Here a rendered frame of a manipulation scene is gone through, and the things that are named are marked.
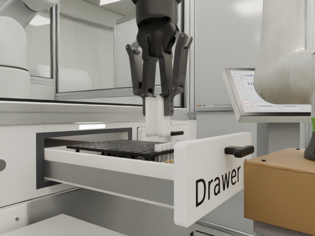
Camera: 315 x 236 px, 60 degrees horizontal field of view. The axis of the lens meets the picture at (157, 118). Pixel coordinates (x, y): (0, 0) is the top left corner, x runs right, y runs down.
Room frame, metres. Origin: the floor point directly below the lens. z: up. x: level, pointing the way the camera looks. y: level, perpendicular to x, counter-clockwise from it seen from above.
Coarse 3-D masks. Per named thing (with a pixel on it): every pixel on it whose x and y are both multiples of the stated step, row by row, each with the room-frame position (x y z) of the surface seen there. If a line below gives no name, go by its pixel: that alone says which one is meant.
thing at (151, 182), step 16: (48, 160) 0.55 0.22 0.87; (64, 160) 0.52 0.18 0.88; (80, 160) 0.49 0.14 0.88; (96, 160) 0.47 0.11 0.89; (112, 160) 0.45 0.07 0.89; (128, 160) 0.43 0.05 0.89; (48, 176) 0.55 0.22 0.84; (64, 176) 0.52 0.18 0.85; (80, 176) 0.49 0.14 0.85; (96, 176) 0.47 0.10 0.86; (112, 176) 0.44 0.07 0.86; (128, 176) 0.42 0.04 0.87; (144, 176) 0.41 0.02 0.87; (160, 176) 0.39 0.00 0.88; (112, 192) 0.45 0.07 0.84; (128, 192) 0.42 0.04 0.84; (144, 192) 0.41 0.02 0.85; (160, 192) 0.39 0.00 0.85
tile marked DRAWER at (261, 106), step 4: (256, 104) 1.20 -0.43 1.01; (260, 104) 1.20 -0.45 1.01; (264, 104) 1.20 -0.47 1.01; (268, 104) 1.20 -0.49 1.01; (272, 104) 1.20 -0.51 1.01; (276, 104) 1.20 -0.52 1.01; (260, 108) 1.18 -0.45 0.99; (264, 108) 1.18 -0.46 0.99; (268, 108) 1.19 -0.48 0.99; (272, 108) 1.19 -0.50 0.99; (276, 108) 1.19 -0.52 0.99
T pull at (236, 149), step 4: (228, 148) 0.45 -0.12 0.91; (232, 148) 0.45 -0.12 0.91; (236, 148) 0.44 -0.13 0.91; (240, 148) 0.43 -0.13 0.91; (244, 148) 0.43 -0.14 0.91; (248, 148) 0.45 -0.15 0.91; (252, 148) 0.46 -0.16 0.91; (228, 152) 0.45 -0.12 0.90; (232, 152) 0.45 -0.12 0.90; (236, 152) 0.42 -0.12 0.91; (240, 152) 0.42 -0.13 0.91; (244, 152) 0.43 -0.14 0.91; (248, 152) 0.45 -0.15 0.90; (252, 152) 0.47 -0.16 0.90; (236, 156) 0.42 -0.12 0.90; (240, 156) 0.42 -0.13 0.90
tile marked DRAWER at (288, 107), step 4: (280, 104) 1.21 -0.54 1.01; (284, 104) 1.21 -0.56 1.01; (288, 104) 1.21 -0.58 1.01; (292, 104) 1.21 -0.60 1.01; (296, 104) 1.22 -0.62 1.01; (284, 108) 1.19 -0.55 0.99; (288, 108) 1.20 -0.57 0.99; (292, 108) 1.20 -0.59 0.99; (296, 108) 1.20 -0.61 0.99; (300, 108) 1.20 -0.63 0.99
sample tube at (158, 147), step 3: (156, 144) 0.49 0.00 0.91; (159, 144) 0.49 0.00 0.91; (156, 147) 0.48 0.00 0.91; (159, 147) 0.48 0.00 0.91; (156, 150) 0.49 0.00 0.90; (159, 150) 0.48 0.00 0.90; (156, 156) 0.48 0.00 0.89; (159, 156) 0.48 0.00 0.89; (156, 159) 0.48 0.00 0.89; (159, 159) 0.48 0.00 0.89
